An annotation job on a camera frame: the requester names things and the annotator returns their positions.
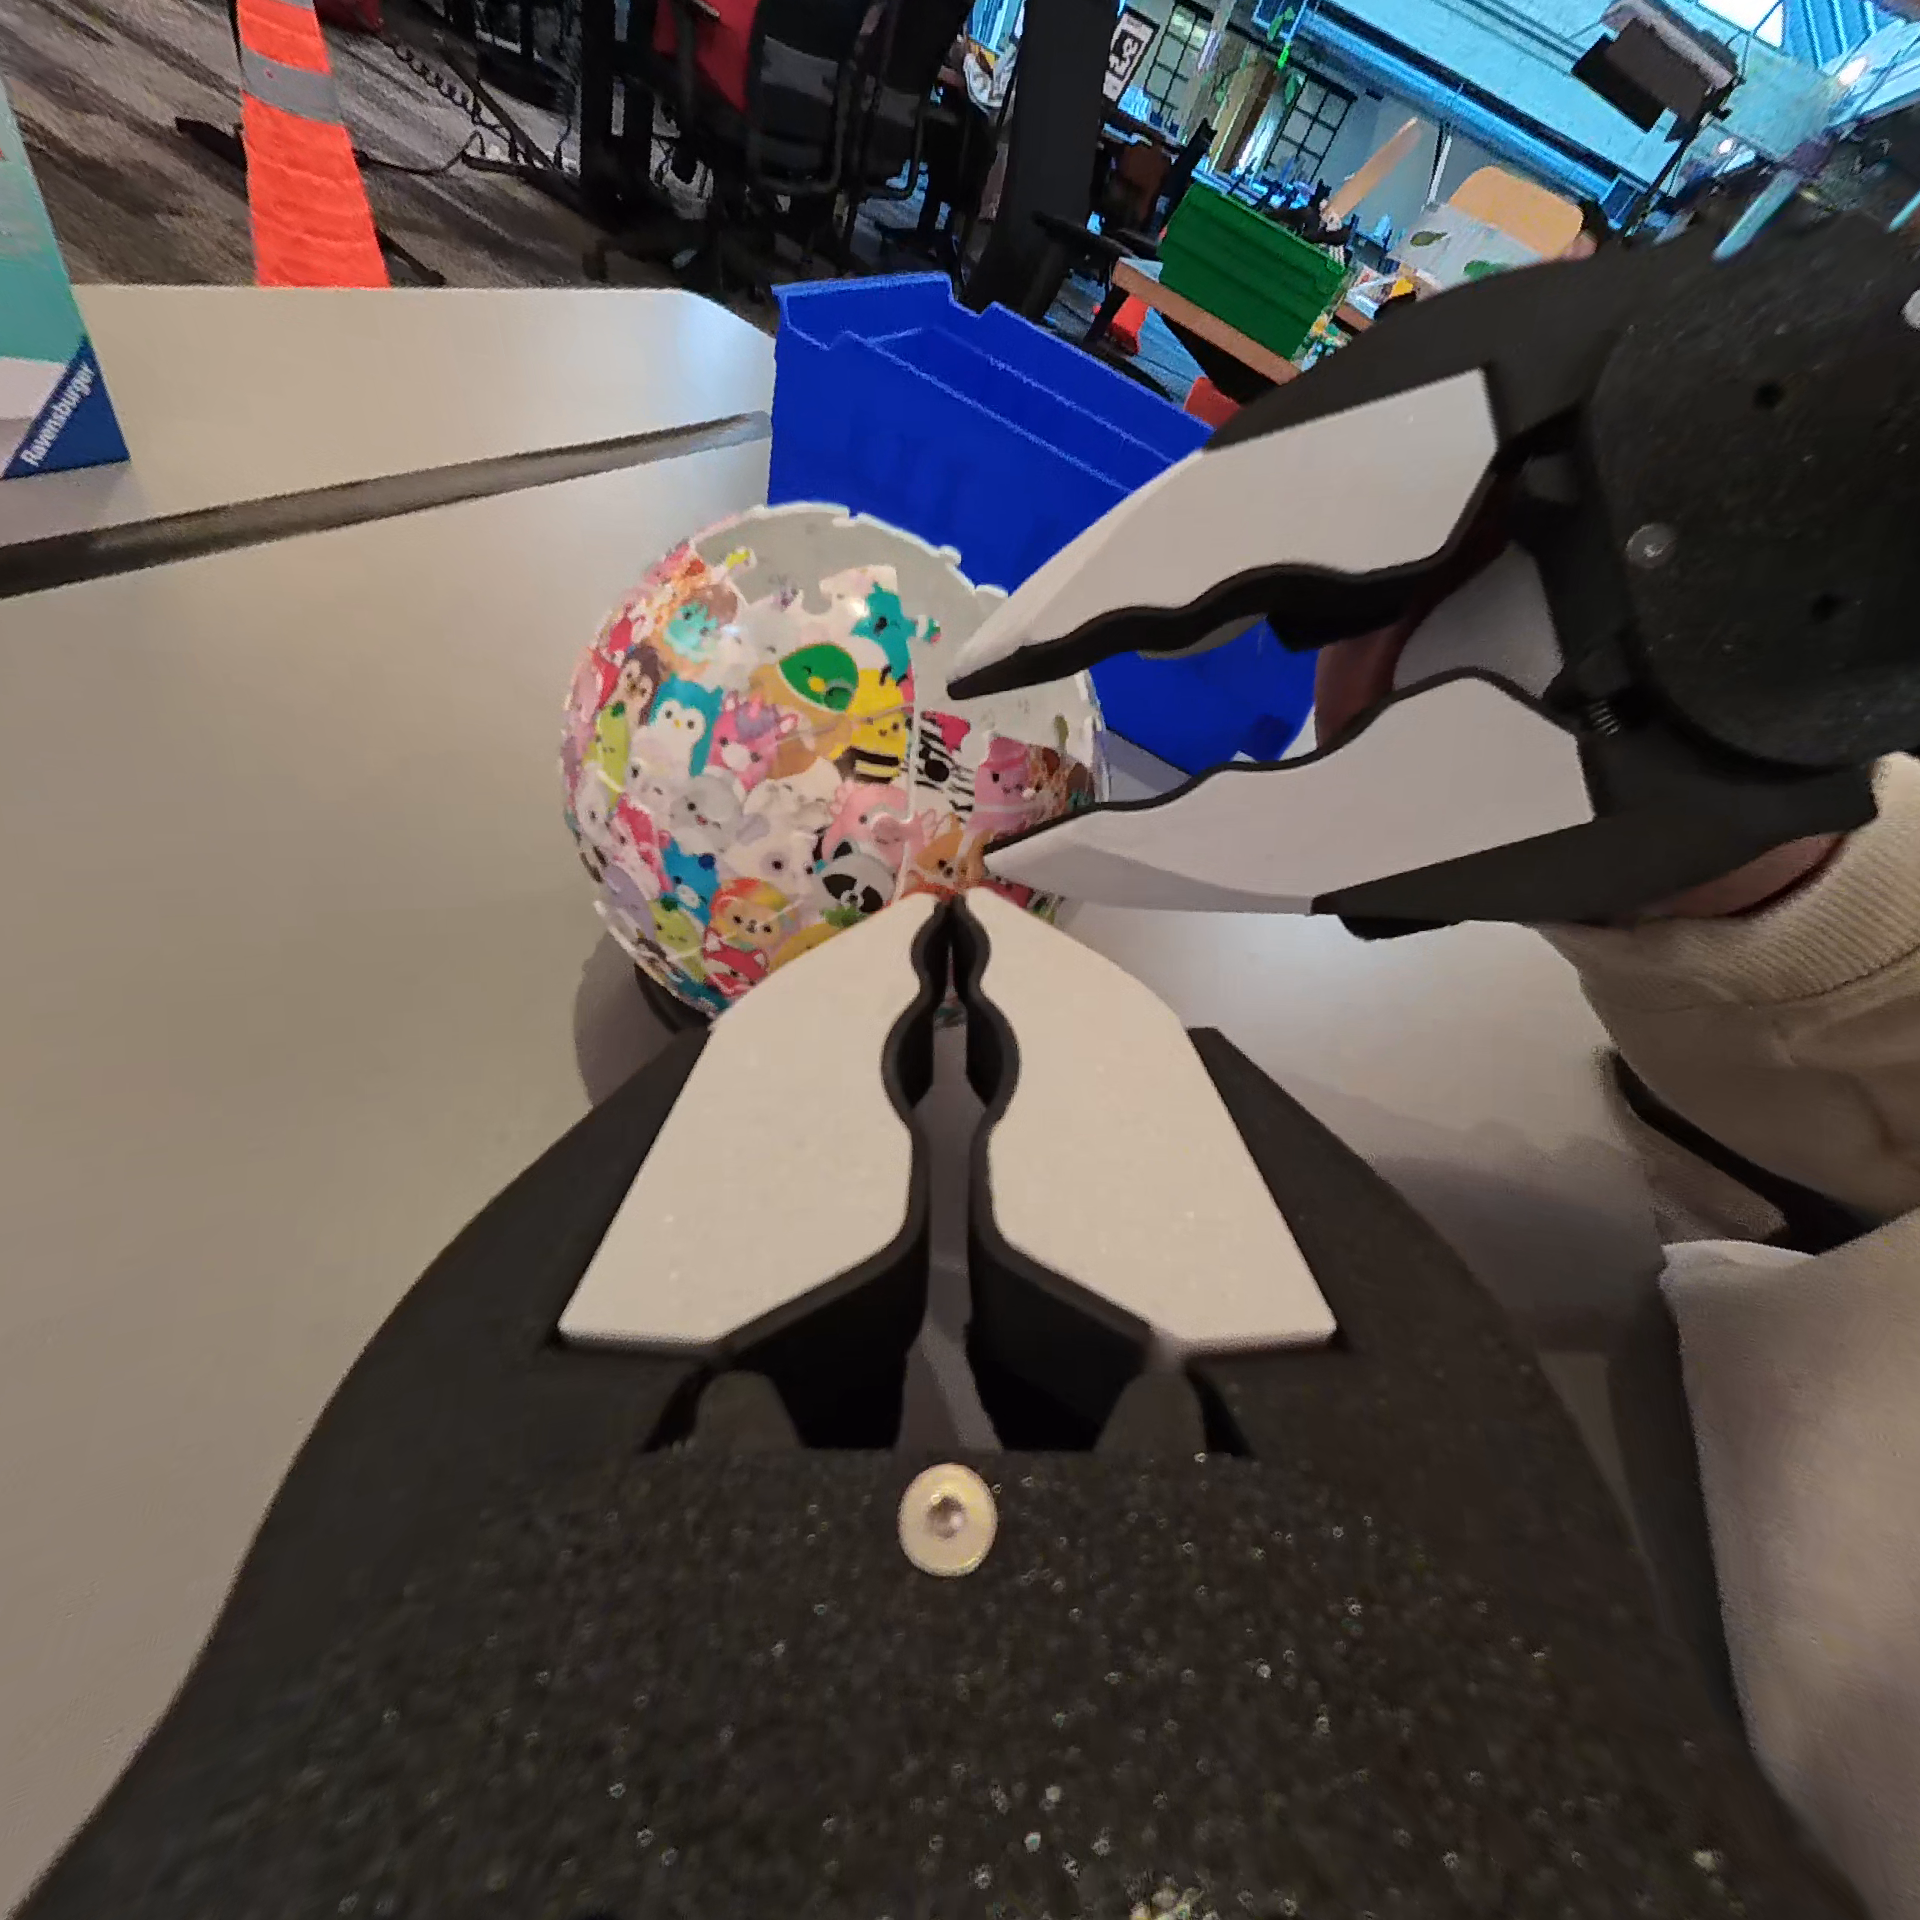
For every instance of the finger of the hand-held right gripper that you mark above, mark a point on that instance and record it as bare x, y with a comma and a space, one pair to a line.
1273, 496
1355, 821

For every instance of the orange box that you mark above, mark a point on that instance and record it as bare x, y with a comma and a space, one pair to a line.
1209, 404

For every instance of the blue plastic bin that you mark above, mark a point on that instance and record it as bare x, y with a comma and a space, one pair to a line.
976, 417

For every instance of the green plastic bin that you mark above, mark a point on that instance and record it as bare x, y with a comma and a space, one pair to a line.
1254, 272

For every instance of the wooden table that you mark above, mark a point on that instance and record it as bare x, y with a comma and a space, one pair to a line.
1218, 337

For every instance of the person's right hand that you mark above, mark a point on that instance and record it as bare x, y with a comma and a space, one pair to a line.
1360, 687

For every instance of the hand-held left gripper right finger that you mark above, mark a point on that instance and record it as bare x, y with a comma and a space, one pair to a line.
1140, 1186

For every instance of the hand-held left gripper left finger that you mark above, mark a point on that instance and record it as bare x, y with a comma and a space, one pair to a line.
749, 1186

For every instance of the black ball stand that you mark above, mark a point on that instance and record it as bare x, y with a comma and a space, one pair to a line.
677, 1001

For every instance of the colourful puzzle ball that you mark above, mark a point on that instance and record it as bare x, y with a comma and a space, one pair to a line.
749, 782

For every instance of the orange traffic cone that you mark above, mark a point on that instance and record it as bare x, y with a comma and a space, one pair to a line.
303, 166

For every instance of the printed puzzle box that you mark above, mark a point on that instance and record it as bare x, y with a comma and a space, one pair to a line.
47, 343

